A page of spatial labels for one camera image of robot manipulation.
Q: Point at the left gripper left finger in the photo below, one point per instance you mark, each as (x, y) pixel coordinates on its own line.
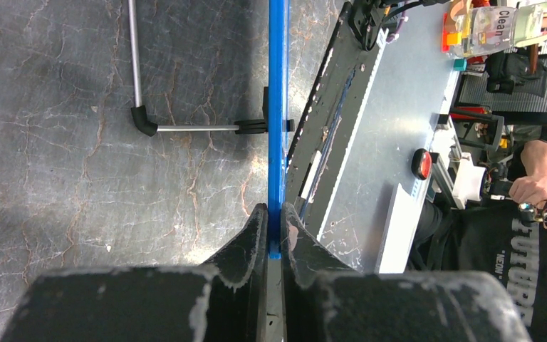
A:
(237, 300)

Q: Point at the person in background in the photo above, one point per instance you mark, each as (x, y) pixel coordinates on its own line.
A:
(495, 240)

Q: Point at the blue framed whiteboard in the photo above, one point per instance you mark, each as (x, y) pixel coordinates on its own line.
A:
(275, 122)

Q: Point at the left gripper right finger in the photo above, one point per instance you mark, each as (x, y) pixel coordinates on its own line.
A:
(303, 260)

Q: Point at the red emergency stop button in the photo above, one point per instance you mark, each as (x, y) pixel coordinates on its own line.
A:
(421, 165)

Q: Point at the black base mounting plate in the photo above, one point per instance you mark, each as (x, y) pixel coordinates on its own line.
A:
(325, 133)

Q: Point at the clear plastic clean bottle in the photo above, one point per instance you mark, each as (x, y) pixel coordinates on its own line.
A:
(470, 31)

